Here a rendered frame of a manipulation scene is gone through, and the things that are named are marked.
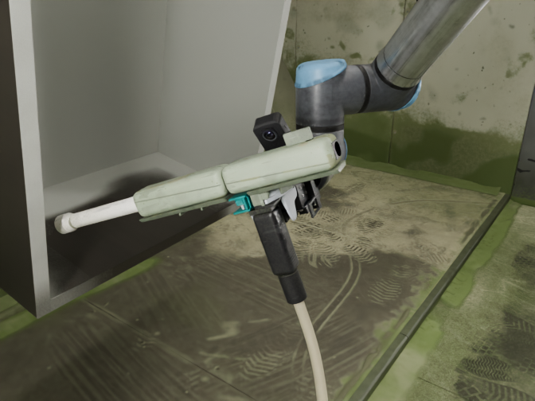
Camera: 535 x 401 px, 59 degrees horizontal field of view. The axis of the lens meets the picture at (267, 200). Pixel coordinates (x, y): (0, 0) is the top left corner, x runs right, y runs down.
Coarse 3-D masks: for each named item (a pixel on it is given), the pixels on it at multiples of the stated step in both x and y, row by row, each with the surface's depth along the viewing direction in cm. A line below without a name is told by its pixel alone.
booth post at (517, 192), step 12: (528, 120) 222; (528, 132) 223; (528, 144) 225; (528, 156) 226; (528, 168) 228; (516, 180) 233; (528, 180) 230; (516, 192) 235; (528, 192) 231; (528, 204) 233
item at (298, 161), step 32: (256, 160) 60; (288, 160) 58; (320, 160) 57; (160, 192) 67; (192, 192) 65; (224, 192) 63; (256, 192) 61; (64, 224) 77; (256, 224) 64; (288, 256) 64; (288, 288) 65
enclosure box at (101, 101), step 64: (0, 0) 54; (64, 0) 95; (128, 0) 108; (192, 0) 113; (256, 0) 103; (0, 64) 58; (64, 64) 101; (128, 64) 115; (192, 64) 119; (256, 64) 108; (0, 128) 63; (64, 128) 108; (128, 128) 124; (192, 128) 126; (0, 192) 69; (64, 192) 110; (128, 192) 115; (0, 256) 76; (64, 256) 90; (128, 256) 94
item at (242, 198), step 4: (244, 192) 64; (236, 196) 63; (240, 196) 62; (244, 196) 62; (248, 196) 63; (228, 200) 63; (236, 200) 63; (240, 200) 62; (244, 200) 62; (248, 200) 63; (236, 204) 63; (240, 204) 63; (244, 204) 62; (248, 204) 63; (252, 204) 63; (240, 208) 64; (248, 208) 63; (236, 212) 63; (240, 212) 63
